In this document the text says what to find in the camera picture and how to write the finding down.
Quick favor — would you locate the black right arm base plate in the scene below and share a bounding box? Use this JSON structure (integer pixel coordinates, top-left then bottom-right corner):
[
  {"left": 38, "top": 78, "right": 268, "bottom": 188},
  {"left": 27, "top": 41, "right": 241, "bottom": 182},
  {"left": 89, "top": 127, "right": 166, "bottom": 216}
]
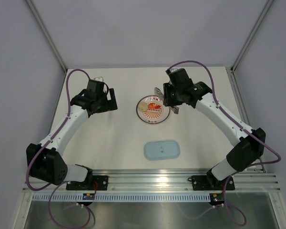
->
[{"left": 187, "top": 175, "right": 228, "bottom": 191}]

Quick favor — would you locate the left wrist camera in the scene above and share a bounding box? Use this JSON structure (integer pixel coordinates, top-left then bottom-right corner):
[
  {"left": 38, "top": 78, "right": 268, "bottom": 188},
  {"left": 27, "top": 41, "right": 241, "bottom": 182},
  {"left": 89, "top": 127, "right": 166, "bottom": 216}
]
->
[{"left": 94, "top": 77, "right": 104, "bottom": 82}]

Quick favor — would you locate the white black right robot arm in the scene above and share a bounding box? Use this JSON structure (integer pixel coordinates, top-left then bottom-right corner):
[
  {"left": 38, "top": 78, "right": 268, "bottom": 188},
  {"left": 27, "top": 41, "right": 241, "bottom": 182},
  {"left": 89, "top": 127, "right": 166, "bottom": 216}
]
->
[{"left": 154, "top": 68, "right": 266, "bottom": 189}]

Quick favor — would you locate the round printed ceramic plate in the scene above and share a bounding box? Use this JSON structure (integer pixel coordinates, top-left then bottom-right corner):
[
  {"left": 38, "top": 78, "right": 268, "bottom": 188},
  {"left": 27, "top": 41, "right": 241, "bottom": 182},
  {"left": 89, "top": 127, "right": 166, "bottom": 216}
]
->
[{"left": 136, "top": 95, "right": 170, "bottom": 125}]

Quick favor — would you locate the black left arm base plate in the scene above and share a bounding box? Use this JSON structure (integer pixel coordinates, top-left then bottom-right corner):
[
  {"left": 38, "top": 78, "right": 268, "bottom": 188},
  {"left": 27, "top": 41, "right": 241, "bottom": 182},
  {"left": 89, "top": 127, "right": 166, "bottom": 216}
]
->
[{"left": 66, "top": 175, "right": 109, "bottom": 191}]

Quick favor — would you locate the right aluminium frame post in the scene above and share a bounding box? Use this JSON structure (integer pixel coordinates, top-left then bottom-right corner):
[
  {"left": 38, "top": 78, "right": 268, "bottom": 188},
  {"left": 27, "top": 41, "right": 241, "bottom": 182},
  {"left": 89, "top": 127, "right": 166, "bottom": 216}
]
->
[{"left": 230, "top": 0, "right": 277, "bottom": 72}]

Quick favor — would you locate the white slotted cable duct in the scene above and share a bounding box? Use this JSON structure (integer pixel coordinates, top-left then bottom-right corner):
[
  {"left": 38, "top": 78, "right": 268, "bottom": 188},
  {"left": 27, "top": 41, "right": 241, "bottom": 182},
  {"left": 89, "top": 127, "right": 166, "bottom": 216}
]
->
[{"left": 32, "top": 193, "right": 210, "bottom": 203}]

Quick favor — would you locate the light blue lunch box lid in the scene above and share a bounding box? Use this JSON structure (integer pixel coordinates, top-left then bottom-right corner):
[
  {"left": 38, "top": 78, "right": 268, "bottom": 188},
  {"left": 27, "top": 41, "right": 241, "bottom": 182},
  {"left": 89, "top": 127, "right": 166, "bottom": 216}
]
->
[{"left": 143, "top": 140, "right": 180, "bottom": 161}]

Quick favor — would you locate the aluminium front rail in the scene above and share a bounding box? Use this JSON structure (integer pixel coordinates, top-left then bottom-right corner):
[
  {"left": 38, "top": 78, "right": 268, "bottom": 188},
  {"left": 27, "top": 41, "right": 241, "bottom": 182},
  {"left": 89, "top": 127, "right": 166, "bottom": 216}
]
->
[{"left": 22, "top": 168, "right": 281, "bottom": 193}]

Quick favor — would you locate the white steamed bun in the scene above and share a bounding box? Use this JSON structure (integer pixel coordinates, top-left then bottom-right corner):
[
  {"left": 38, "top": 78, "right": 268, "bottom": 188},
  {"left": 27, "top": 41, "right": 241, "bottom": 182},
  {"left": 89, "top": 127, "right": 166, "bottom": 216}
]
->
[{"left": 138, "top": 102, "right": 149, "bottom": 112}]

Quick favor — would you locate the red shrimp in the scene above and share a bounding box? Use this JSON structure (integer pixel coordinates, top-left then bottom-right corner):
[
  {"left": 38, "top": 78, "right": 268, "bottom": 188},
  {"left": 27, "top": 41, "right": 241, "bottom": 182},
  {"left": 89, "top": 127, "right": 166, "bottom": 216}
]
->
[{"left": 148, "top": 103, "right": 162, "bottom": 112}]

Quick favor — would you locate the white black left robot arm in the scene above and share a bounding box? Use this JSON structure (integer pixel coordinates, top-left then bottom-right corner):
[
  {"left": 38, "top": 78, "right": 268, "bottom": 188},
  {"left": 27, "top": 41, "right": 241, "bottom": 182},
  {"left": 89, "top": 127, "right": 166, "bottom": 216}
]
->
[{"left": 26, "top": 80, "right": 118, "bottom": 190}]

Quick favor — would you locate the right small circuit board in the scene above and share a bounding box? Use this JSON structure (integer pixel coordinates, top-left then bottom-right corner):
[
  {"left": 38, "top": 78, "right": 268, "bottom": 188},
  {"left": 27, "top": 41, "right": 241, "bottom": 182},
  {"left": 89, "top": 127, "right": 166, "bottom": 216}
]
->
[{"left": 210, "top": 194, "right": 225, "bottom": 206}]

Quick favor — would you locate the left aluminium frame post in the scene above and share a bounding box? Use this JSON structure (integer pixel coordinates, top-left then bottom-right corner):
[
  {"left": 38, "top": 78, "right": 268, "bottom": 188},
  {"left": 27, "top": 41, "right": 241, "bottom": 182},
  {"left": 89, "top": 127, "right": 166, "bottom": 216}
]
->
[{"left": 23, "top": 0, "right": 68, "bottom": 73}]

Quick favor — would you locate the left small circuit board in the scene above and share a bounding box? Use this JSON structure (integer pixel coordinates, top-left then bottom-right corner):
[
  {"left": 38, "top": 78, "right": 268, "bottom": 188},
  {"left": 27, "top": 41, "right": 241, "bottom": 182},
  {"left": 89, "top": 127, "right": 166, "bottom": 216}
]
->
[{"left": 82, "top": 193, "right": 95, "bottom": 200}]

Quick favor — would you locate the small circuit board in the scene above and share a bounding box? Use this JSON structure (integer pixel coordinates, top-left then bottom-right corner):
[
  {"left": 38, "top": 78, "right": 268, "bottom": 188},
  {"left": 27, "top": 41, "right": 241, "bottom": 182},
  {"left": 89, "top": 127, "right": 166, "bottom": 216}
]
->
[
  {"left": 82, "top": 193, "right": 95, "bottom": 200},
  {"left": 210, "top": 194, "right": 225, "bottom": 206}
]

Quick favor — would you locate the aluminium frame post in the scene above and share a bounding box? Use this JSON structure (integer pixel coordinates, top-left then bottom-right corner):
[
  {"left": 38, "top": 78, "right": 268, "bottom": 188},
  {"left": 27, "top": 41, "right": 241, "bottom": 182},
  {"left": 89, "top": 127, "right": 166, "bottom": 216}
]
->
[
  {"left": 230, "top": 0, "right": 277, "bottom": 72},
  {"left": 23, "top": 0, "right": 68, "bottom": 73}
]

